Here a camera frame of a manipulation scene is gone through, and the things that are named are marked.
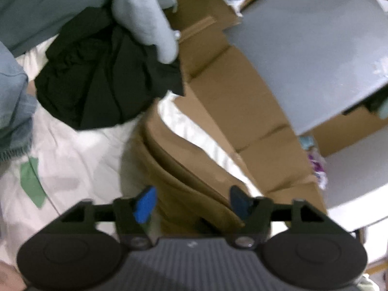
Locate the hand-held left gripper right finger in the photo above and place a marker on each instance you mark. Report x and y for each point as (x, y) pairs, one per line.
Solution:
(239, 203)

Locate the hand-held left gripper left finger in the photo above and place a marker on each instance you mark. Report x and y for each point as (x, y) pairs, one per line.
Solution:
(146, 204)

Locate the brown printed t-shirt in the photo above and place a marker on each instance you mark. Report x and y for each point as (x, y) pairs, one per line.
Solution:
(182, 182)

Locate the purple patterned cloth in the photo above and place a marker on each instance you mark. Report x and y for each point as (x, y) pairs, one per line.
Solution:
(316, 166)

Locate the brown cardboard box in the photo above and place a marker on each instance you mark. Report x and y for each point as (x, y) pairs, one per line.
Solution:
(236, 91)

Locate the black garment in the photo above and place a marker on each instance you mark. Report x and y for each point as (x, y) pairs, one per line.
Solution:
(91, 81)

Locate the grey panel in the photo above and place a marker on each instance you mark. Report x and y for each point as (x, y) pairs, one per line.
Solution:
(303, 51)

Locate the light blue jeans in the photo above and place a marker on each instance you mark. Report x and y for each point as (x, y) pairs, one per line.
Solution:
(13, 103)

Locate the grey neck pillow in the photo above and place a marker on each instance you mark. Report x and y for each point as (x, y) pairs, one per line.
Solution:
(142, 12)

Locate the grey blanket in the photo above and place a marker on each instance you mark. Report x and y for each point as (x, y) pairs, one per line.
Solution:
(45, 6)

